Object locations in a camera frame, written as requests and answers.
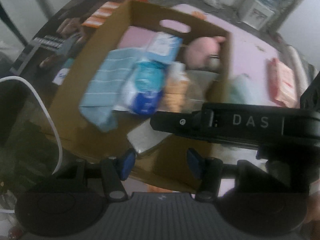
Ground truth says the grey milk pouch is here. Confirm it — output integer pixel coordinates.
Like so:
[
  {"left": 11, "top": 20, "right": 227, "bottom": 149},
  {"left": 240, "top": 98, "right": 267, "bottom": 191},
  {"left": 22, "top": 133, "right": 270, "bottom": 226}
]
[{"left": 127, "top": 119, "right": 172, "bottom": 158}]

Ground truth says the blue checked towel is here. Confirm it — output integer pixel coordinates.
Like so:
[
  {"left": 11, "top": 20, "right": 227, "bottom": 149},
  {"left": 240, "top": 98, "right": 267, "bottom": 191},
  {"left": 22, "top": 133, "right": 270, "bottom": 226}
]
[{"left": 79, "top": 48, "right": 143, "bottom": 132}]

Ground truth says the orange striped knotted cloth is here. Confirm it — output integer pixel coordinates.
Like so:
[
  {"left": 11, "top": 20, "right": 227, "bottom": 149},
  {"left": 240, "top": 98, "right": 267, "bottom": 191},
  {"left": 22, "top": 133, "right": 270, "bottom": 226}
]
[{"left": 163, "top": 62, "right": 190, "bottom": 113}]

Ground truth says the blue white tissue pack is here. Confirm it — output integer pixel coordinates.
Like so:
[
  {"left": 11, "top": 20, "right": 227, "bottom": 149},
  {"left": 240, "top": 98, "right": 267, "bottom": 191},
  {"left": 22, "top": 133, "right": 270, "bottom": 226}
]
[{"left": 115, "top": 58, "right": 167, "bottom": 116}]

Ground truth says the pink plush toy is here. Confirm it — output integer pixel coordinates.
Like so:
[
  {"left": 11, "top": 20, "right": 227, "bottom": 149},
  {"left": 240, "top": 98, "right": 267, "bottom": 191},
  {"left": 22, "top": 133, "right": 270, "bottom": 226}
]
[{"left": 184, "top": 36, "right": 226, "bottom": 73}]

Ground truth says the blue face mask box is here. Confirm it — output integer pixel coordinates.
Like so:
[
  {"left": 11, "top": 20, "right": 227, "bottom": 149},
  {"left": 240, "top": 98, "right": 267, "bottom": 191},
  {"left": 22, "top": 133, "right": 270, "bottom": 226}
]
[{"left": 144, "top": 32, "right": 183, "bottom": 64}]

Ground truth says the pink bubble mailer pouch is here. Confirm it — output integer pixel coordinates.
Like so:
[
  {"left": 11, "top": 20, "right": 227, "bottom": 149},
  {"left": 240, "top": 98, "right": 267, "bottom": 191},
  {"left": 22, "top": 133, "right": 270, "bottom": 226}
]
[{"left": 117, "top": 26, "right": 157, "bottom": 49}]

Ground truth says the green floral scrunchie cloth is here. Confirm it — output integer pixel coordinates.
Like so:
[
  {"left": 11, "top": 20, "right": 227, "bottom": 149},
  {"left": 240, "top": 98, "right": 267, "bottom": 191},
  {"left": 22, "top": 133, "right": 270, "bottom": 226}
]
[{"left": 183, "top": 70, "right": 220, "bottom": 113}]

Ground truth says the brown cardboard box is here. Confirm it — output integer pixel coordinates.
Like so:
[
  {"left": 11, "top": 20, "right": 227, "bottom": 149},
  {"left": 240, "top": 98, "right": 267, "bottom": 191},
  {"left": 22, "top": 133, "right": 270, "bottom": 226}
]
[{"left": 49, "top": 1, "right": 232, "bottom": 192}]

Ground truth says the pink wet wipes pack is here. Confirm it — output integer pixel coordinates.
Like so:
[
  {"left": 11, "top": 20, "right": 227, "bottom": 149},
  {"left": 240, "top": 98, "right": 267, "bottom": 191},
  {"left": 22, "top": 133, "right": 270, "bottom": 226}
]
[{"left": 267, "top": 58, "right": 297, "bottom": 108}]

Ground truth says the rolled white quilt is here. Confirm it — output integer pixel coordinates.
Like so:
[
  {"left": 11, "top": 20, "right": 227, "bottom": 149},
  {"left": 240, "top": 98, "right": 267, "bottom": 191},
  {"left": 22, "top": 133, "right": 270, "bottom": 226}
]
[{"left": 286, "top": 45, "right": 313, "bottom": 95}]

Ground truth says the white plastic shopping bag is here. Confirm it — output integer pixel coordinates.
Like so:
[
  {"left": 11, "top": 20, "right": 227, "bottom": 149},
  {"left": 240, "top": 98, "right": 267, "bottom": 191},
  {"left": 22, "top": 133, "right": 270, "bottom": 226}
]
[{"left": 227, "top": 74, "right": 268, "bottom": 105}]

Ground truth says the dark printed flat carton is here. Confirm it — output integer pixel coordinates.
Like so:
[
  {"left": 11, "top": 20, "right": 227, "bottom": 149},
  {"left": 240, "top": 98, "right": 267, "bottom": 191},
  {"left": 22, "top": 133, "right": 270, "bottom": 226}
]
[{"left": 9, "top": 0, "right": 122, "bottom": 88}]

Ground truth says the white water dispenser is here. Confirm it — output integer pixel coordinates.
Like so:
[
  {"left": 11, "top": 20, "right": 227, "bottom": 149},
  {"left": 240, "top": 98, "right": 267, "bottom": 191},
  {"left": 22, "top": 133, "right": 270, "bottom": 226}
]
[{"left": 241, "top": 0, "right": 303, "bottom": 32}]

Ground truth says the white cable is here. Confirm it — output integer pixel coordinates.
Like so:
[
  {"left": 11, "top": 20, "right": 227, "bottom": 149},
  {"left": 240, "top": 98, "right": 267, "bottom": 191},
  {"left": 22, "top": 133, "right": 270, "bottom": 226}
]
[{"left": 0, "top": 76, "right": 63, "bottom": 176}]

